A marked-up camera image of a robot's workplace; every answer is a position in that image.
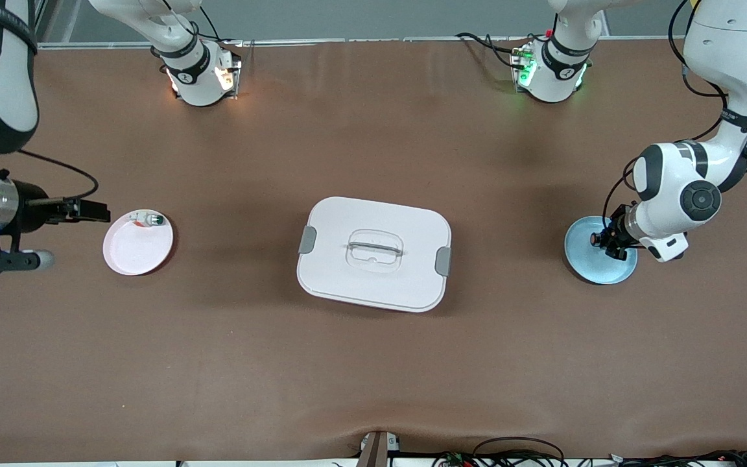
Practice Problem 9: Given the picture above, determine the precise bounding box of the pale pink round plate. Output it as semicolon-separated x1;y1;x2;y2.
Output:
102;209;174;277

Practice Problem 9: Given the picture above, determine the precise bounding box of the black arm base cable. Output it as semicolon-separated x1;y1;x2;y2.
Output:
456;31;531;69
198;6;245;47

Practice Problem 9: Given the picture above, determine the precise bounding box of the white lidded storage box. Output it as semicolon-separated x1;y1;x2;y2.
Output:
296;197;453;314

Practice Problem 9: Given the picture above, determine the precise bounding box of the light blue round plate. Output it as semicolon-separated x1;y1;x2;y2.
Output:
564;216;639;286

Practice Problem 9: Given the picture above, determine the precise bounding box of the silver table edge rail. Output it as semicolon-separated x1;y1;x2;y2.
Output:
36;34;692;51

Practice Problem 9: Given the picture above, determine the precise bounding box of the black cable tangle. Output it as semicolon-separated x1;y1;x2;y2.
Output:
431;437;747;467

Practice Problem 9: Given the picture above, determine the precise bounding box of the camera stand post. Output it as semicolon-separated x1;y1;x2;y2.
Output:
355;430;401;467

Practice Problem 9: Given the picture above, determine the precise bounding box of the aluminium frame profile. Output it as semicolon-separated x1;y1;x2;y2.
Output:
35;0;64;43

